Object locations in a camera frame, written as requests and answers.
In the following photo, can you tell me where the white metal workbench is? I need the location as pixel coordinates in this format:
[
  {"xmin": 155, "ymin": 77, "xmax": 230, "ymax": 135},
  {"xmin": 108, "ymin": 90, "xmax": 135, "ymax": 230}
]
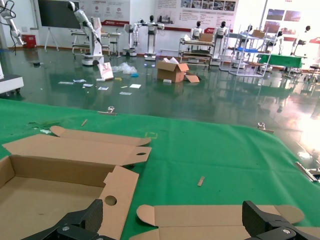
[{"xmin": 71, "ymin": 29, "xmax": 111, "ymax": 55}]

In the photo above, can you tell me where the white machine base on casters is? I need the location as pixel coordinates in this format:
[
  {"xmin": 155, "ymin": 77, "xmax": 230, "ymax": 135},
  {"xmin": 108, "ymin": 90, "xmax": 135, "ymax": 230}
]
[{"xmin": 0, "ymin": 62, "xmax": 25, "ymax": 97}]

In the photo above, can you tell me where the white tube frame rack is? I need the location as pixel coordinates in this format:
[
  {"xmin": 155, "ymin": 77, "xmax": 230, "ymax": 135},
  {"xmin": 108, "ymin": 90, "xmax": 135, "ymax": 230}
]
[{"xmin": 219, "ymin": 24, "xmax": 272, "ymax": 77}]

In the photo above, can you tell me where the wall information poster board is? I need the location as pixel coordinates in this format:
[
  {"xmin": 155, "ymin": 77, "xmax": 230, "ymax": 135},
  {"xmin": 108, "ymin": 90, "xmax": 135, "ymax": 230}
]
[{"xmin": 157, "ymin": 0, "xmax": 238, "ymax": 30}]

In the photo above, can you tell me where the white robot on wheeled base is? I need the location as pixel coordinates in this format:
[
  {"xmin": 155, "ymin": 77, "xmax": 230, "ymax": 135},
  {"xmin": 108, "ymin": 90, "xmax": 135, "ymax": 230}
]
[{"xmin": 122, "ymin": 23, "xmax": 138, "ymax": 57}]

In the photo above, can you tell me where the flat brown cardboard piece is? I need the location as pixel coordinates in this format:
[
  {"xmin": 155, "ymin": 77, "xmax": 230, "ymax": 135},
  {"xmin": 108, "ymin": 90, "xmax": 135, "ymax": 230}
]
[{"xmin": 184, "ymin": 73, "xmax": 201, "ymax": 83}]

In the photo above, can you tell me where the clear crumpled plastic bag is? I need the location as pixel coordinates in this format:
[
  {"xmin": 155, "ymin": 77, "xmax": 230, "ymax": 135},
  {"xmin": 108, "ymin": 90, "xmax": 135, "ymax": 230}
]
[{"xmin": 111, "ymin": 62, "xmax": 138, "ymax": 75}]

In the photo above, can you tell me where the white packing paper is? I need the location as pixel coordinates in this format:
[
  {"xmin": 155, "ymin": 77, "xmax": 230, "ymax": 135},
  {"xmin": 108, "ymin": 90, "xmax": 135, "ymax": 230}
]
[{"xmin": 162, "ymin": 56, "xmax": 180, "ymax": 65}]

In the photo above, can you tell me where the red box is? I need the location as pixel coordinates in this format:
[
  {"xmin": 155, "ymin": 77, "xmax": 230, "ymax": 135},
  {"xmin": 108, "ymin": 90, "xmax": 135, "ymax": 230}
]
[{"xmin": 21, "ymin": 34, "xmax": 38, "ymax": 50}]

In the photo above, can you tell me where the metal shelf cart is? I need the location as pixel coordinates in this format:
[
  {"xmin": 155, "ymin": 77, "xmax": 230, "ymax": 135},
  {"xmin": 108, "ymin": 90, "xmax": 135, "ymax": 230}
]
[{"xmin": 178, "ymin": 37, "xmax": 216, "ymax": 68}]

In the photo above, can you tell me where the black display on stand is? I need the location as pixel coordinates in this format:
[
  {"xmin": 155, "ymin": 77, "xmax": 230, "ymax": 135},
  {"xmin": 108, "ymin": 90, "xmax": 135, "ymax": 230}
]
[{"xmin": 37, "ymin": 0, "xmax": 82, "ymax": 51}]

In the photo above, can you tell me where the silver binder clip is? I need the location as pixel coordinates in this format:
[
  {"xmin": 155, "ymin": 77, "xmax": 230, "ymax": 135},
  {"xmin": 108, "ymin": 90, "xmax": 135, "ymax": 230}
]
[
  {"xmin": 257, "ymin": 121, "xmax": 275, "ymax": 133},
  {"xmin": 294, "ymin": 161, "xmax": 320, "ymax": 183},
  {"xmin": 97, "ymin": 106, "xmax": 118, "ymax": 117}
]

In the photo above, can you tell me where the black round stool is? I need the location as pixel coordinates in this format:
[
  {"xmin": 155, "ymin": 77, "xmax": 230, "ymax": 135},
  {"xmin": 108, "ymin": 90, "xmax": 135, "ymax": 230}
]
[{"xmin": 109, "ymin": 41, "xmax": 120, "ymax": 58}]

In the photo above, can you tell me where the humanoid robot with outstretched arms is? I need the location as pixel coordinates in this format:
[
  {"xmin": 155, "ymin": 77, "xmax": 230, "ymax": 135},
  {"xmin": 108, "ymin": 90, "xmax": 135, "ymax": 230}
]
[{"xmin": 136, "ymin": 14, "xmax": 166, "ymax": 62}]

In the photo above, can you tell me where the large open shipping carton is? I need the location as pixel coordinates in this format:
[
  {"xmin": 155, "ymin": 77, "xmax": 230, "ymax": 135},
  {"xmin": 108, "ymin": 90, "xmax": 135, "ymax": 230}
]
[{"xmin": 156, "ymin": 61, "xmax": 190, "ymax": 83}]

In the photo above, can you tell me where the green felt table cloth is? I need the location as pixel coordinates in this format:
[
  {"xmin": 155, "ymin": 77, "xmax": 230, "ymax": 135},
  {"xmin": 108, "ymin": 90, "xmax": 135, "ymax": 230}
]
[{"xmin": 0, "ymin": 98, "xmax": 320, "ymax": 240}]

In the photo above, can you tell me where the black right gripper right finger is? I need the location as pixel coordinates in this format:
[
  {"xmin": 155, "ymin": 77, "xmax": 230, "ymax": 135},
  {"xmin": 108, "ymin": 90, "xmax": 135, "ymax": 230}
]
[{"xmin": 241, "ymin": 200, "xmax": 320, "ymax": 240}]

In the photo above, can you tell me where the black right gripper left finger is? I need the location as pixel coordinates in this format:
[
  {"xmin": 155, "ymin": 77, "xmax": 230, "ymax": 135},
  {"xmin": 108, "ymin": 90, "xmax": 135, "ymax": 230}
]
[{"xmin": 22, "ymin": 199, "xmax": 106, "ymax": 240}]

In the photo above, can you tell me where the white red paper bag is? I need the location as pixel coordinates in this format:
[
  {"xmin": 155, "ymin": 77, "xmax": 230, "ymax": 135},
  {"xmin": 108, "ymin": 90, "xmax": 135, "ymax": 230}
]
[{"xmin": 97, "ymin": 62, "xmax": 114, "ymax": 81}]

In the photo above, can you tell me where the white jointed robot arm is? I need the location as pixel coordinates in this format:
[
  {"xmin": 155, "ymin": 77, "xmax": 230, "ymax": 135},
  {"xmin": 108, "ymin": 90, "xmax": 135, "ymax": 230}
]
[{"xmin": 0, "ymin": 0, "xmax": 27, "ymax": 47}]

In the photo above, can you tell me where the open brown cardboard box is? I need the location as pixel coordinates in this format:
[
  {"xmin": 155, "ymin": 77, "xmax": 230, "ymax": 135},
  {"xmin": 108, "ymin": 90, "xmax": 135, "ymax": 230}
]
[
  {"xmin": 128, "ymin": 204, "xmax": 320, "ymax": 240},
  {"xmin": 0, "ymin": 125, "xmax": 153, "ymax": 240}
]

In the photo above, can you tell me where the table with green cover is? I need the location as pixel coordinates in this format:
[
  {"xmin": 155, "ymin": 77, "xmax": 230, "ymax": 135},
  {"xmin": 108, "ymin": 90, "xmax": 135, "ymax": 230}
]
[{"xmin": 258, "ymin": 53, "xmax": 305, "ymax": 68}]

